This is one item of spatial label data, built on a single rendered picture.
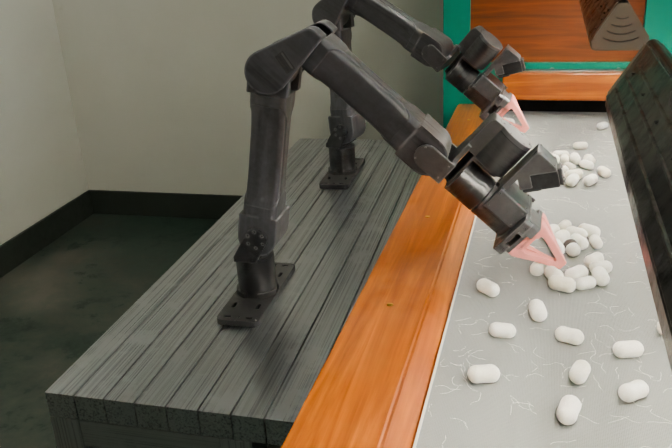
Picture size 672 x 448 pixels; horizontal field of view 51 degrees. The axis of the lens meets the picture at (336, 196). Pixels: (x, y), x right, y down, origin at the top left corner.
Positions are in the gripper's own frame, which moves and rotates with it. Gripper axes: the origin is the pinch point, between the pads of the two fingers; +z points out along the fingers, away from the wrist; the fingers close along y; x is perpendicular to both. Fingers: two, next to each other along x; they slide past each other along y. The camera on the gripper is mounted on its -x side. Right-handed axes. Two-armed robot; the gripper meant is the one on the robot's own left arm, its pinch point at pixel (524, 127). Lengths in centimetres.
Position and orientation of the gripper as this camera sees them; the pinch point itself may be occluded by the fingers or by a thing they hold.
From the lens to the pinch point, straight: 154.7
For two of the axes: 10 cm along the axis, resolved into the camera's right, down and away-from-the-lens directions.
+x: -5.8, 6.8, 4.5
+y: 2.8, -3.6, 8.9
